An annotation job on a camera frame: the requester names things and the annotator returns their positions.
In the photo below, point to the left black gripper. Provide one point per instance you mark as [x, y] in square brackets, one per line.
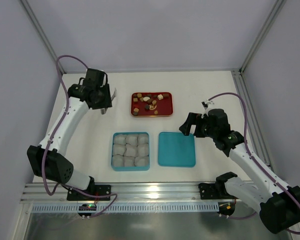
[107, 97]

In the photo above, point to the teal box with paper cups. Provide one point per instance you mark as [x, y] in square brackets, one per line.
[130, 152]

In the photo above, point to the white slotted cable duct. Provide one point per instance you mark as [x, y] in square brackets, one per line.
[126, 207]

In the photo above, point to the teal box lid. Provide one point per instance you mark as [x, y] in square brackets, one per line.
[176, 150]

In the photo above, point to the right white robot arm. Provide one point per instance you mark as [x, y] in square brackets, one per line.
[276, 203]

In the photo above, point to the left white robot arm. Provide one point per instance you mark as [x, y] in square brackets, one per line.
[47, 159]

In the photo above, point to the cream white chocolate cube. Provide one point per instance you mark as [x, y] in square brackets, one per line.
[160, 97]

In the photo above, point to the aluminium mounting rail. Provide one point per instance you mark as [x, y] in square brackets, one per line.
[126, 191]

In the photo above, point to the red rectangular tray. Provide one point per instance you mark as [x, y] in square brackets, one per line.
[151, 104]

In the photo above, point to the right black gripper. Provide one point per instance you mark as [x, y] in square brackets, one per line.
[196, 125]

